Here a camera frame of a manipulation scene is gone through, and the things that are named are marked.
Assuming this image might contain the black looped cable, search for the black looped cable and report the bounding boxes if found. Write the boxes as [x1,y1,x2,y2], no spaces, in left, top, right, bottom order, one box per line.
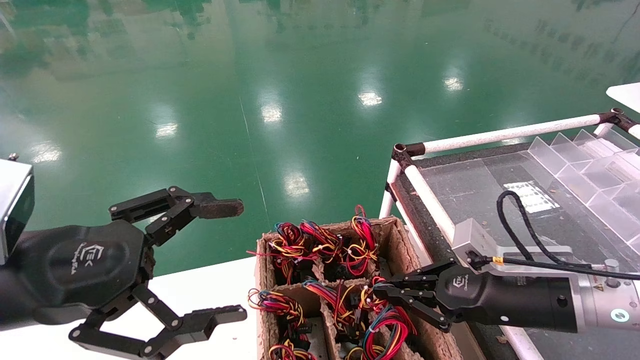
[496,190,568,266]

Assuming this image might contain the white side table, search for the white side table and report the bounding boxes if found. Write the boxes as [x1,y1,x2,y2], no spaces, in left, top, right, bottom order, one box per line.
[606,82,640,115]

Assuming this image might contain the black camera cable yellow tag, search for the black camera cable yellow tag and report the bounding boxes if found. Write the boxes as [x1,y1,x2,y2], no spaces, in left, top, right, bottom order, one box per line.
[466,250,640,281]

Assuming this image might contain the brown cardboard divider box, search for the brown cardboard divider box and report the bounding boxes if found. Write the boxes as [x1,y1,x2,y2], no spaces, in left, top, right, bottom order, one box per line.
[255,216,463,360]

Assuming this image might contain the clear acrylic divider organizer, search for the clear acrylic divider organizer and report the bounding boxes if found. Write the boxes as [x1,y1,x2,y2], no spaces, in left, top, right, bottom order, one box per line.
[527,129,640,256]

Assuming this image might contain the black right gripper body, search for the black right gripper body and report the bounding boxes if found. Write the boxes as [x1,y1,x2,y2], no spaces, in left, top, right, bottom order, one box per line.
[435,267,578,333]

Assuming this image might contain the power supply red-yellow wire bundle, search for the power supply red-yellow wire bundle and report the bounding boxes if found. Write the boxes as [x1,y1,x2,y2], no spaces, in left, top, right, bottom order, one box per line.
[345,204,380,277]

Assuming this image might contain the white perforated label sheet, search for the white perforated label sheet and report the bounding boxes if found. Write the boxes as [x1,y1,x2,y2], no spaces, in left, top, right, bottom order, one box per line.
[502,181,561,213]

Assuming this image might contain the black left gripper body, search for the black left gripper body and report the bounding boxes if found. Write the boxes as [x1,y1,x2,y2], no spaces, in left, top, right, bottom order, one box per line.
[0,220,155,332]

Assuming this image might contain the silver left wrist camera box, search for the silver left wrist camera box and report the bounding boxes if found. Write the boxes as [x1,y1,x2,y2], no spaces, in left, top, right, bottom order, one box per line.
[0,152,36,266]

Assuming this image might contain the white frame leg pipe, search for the white frame leg pipe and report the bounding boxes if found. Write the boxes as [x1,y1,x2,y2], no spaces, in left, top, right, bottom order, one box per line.
[378,160,402,220]

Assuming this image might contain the power supply blue-green-red wires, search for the power supply blue-green-red wires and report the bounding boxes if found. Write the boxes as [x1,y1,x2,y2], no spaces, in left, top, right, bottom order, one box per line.
[361,304,418,360]

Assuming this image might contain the black frame corner connector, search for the black frame corner connector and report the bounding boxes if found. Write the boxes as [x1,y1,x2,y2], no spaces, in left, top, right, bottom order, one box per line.
[391,142,426,173]
[597,107,640,133]

